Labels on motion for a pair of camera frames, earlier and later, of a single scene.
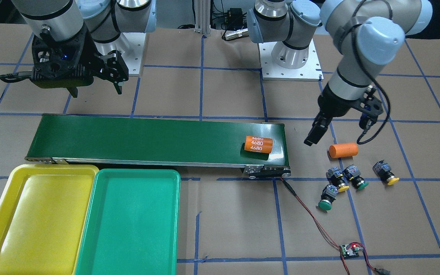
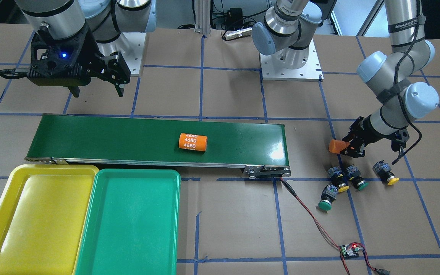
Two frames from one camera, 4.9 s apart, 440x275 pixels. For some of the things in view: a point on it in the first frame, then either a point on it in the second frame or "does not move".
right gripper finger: x=118 y=88 does not move
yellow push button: x=383 y=169 does not move
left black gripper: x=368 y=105 → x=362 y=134
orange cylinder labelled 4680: x=259 y=144 → x=194 y=142
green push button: x=352 y=173 does not move
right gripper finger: x=73 y=91 does not move
